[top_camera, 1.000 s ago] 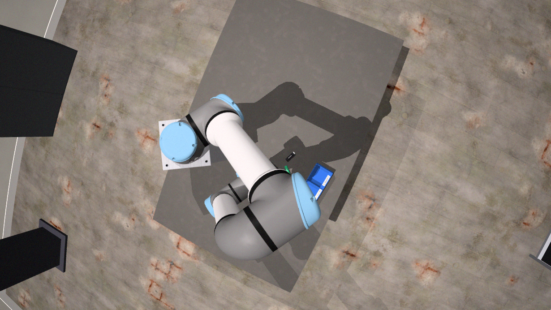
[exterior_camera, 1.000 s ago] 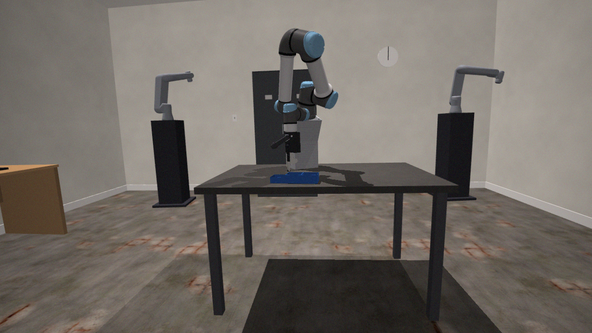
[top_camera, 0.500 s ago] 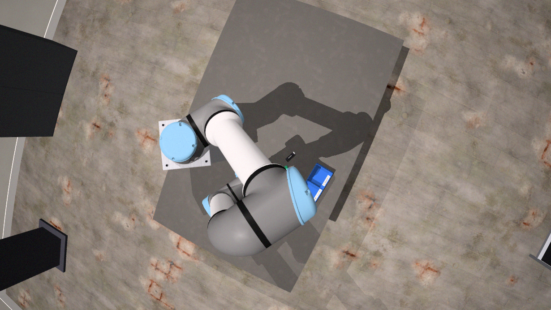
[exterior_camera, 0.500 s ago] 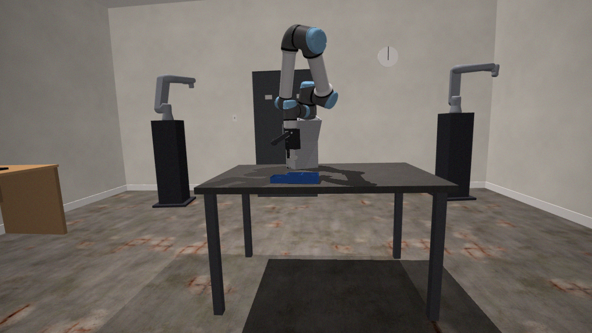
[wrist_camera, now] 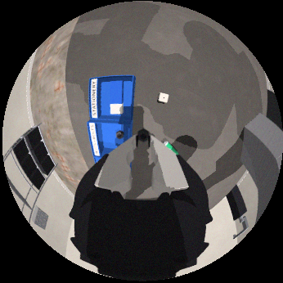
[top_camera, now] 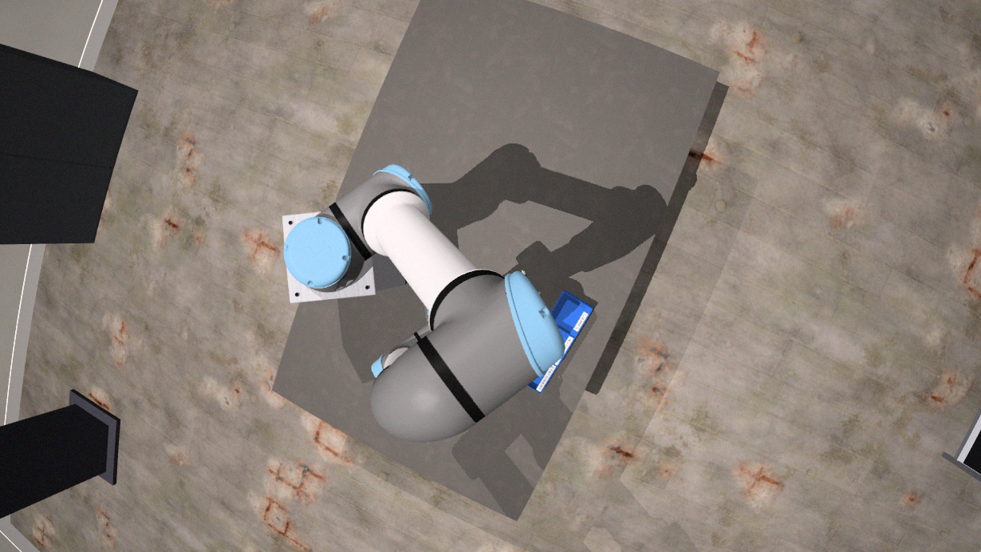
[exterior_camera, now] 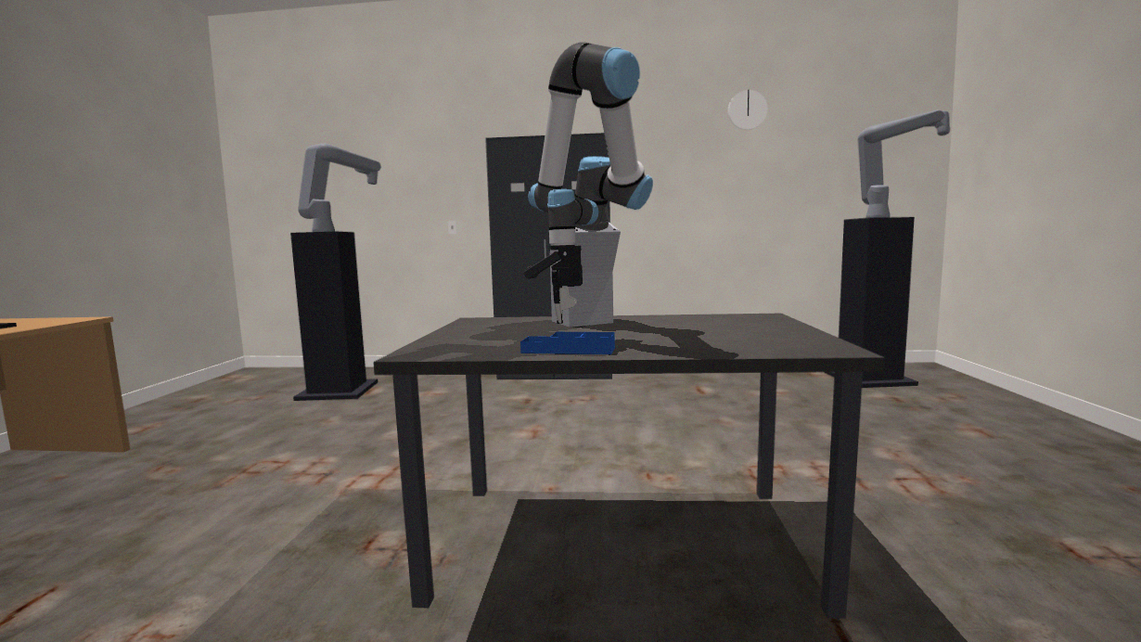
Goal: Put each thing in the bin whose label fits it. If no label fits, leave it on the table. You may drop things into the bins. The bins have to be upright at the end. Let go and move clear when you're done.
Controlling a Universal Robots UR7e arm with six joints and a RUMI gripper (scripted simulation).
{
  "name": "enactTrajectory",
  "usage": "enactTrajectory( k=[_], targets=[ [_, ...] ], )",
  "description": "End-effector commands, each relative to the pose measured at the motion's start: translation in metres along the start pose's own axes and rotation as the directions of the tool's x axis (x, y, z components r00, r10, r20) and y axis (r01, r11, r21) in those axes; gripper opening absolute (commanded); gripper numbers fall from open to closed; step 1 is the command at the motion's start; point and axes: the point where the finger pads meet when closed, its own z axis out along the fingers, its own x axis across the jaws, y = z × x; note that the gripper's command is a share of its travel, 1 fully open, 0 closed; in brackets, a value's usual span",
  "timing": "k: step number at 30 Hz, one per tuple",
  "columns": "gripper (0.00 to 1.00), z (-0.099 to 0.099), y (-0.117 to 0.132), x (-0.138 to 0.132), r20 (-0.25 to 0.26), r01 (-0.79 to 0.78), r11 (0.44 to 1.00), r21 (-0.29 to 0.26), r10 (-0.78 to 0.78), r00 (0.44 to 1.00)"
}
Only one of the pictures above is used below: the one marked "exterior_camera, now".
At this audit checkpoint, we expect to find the blue bin rack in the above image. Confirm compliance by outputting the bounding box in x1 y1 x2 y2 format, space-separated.
520 332 615 353

